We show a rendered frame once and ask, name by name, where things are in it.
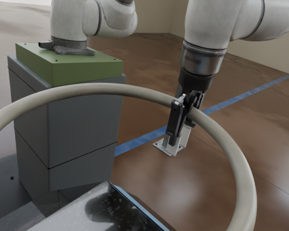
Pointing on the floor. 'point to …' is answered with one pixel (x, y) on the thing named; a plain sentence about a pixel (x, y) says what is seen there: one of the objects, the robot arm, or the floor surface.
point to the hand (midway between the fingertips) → (178, 140)
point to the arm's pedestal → (63, 134)
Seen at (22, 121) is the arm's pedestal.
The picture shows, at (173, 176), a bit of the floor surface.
